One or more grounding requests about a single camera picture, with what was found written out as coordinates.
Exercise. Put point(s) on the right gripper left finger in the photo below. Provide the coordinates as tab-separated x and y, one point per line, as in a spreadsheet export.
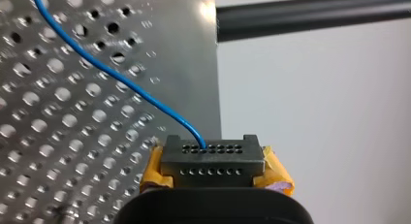
154	175

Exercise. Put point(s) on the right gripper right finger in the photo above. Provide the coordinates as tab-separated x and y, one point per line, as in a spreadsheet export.
274	175

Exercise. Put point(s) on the black bar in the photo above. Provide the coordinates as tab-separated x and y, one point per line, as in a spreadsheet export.
310	15

